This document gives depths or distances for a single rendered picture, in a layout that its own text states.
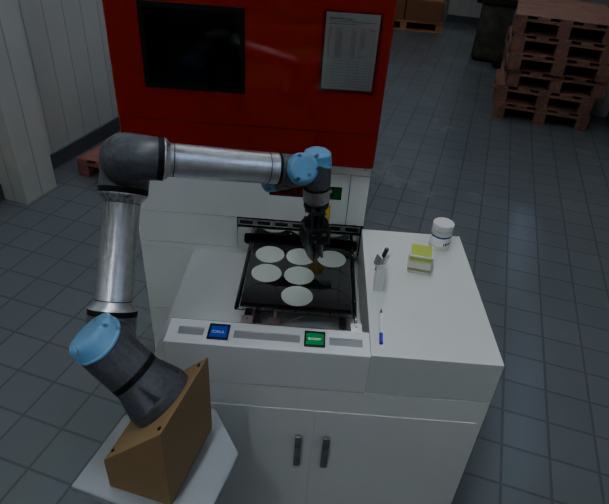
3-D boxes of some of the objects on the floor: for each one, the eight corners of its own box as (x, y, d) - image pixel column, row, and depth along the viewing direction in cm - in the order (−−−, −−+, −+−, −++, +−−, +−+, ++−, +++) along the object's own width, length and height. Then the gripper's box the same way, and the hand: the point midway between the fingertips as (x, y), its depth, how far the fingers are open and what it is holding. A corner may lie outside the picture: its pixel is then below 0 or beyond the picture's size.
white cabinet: (203, 396, 248) (193, 250, 201) (412, 412, 247) (450, 269, 201) (168, 535, 195) (143, 381, 149) (433, 556, 195) (491, 408, 148)
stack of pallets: (591, 133, 554) (631, 29, 496) (489, 116, 577) (516, 15, 519) (578, 92, 667) (610, 3, 609) (493, 80, 690) (516, -7, 632)
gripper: (302, 211, 146) (301, 274, 158) (335, 209, 147) (331, 272, 159) (298, 196, 153) (297, 257, 165) (330, 194, 154) (327, 255, 166)
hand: (313, 255), depth 164 cm, fingers closed
